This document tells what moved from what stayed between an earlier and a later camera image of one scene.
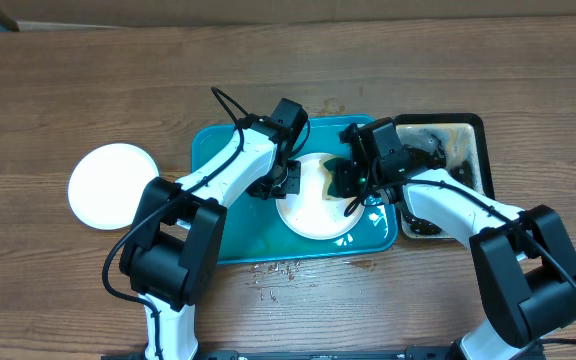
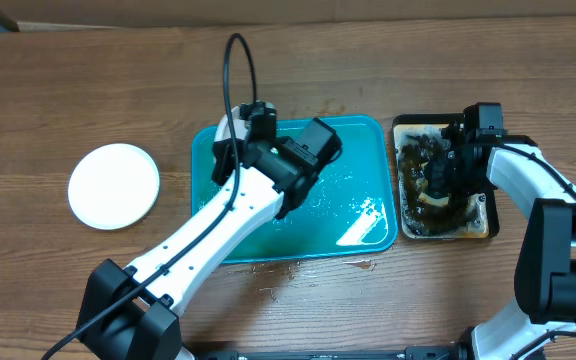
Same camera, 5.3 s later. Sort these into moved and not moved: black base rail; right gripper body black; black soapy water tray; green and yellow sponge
Moved: green and yellow sponge; right gripper body black
Not moved: black soapy water tray; black base rail
